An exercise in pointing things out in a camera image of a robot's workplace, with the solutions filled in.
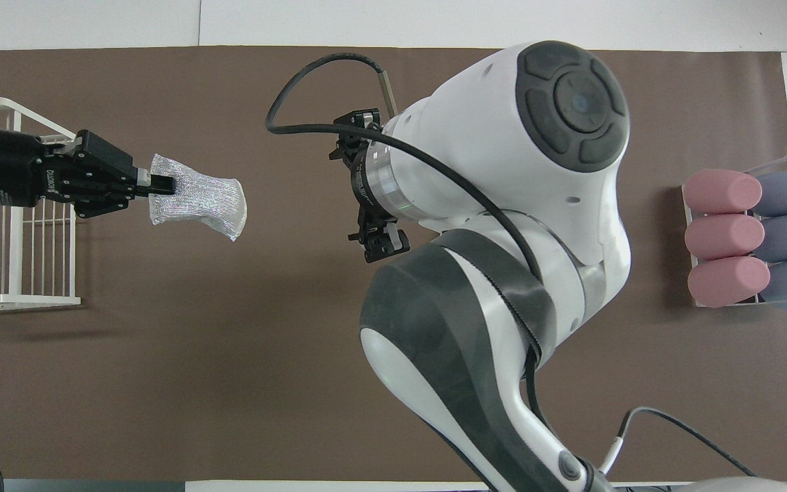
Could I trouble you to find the white wire dish rack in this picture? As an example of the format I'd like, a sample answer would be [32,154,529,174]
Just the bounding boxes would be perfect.
[0,97,82,312]

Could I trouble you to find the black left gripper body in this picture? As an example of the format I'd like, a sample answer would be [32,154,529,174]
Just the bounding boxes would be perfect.
[0,126,83,209]

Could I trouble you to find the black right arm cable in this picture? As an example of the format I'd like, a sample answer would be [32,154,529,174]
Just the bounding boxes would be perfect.
[265,53,551,438]

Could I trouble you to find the pink plastic cup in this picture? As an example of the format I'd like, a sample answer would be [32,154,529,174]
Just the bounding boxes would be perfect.
[685,214,766,261]
[687,256,771,308]
[682,169,763,214]

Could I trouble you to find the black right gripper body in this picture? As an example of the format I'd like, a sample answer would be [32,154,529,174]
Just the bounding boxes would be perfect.
[348,140,376,209]

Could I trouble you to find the clear plastic packet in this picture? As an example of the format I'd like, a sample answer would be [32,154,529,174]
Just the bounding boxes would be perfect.
[149,153,248,242]

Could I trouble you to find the brown table mat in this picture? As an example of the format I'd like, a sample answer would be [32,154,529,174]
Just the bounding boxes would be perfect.
[0,46,787,482]

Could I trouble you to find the black right base cable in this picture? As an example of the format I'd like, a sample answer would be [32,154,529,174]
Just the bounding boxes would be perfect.
[600,407,758,479]

